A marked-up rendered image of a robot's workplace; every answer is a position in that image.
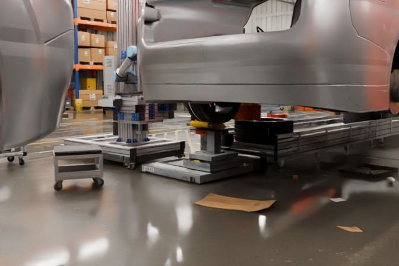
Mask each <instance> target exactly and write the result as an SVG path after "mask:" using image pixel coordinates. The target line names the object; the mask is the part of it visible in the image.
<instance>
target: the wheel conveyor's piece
mask: <svg viewBox="0 0 399 266"><path fill-rule="evenodd" d="M332 118H337V119H332ZM323 119H329V120H324V122H323V123H324V125H333V126H335V125H342V124H344V123H343V115H335V116H325V117H324V118H322V120H323ZM398 119H399V117H394V118H386V119H379V120H376V123H374V124H376V128H375V129H376V139H378V138H379V142H381V145H379V146H382V145H383V144H382V142H383V140H384V138H383V137H388V136H391V135H396V134H399V120H398ZM394 120H395V121H394ZM387 121H388V122H387ZM379 122H380V123H379Z"/></svg>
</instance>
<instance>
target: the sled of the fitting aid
mask: <svg viewBox="0 0 399 266"><path fill-rule="evenodd" d="M243 158H244V157H232V158H228V159H223V160H216V161H206V160H199V159H192V158H190V159H183V167H187V168H190V169H197V170H202V171H206V172H214V171H217V170H222V169H228V168H231V167H236V166H241V165H243Z"/></svg>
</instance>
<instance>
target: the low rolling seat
mask: <svg viewBox="0 0 399 266"><path fill-rule="evenodd" d="M53 149H54V151H53V168H54V177H55V184H54V185H53V188H54V190H56V191H60V190H61V189H62V182H63V181H64V180H69V179H85V178H93V180H94V181H96V186H98V187H102V186H103V184H104V180H103V179H102V178H101V177H103V154H102V149H101V148H100V147H99V146H98V145H97V144H93V145H67V146H54V148H53ZM86 158H87V159H89V158H95V164H75V165H64V166H58V160H65V159H86Z"/></svg>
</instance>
